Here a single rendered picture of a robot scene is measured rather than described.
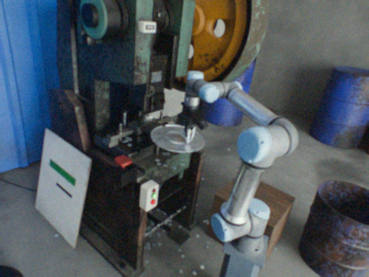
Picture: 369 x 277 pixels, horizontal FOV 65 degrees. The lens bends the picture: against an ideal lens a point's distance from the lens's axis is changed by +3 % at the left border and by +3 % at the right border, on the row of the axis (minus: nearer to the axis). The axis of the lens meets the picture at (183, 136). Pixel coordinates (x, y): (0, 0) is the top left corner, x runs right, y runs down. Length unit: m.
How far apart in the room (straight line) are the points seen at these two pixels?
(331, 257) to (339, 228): 0.22
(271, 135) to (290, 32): 3.73
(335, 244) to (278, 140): 1.09
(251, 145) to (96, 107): 0.96
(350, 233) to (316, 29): 3.17
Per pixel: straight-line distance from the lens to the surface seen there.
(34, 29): 2.42
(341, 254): 1.99
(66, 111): 1.76
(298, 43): 4.59
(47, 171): 2.07
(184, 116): 1.37
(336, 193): 2.22
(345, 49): 4.44
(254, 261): 1.40
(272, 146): 0.96
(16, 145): 2.63
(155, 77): 1.49
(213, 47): 1.70
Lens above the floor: 1.45
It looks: 26 degrees down
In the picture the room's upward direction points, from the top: 8 degrees clockwise
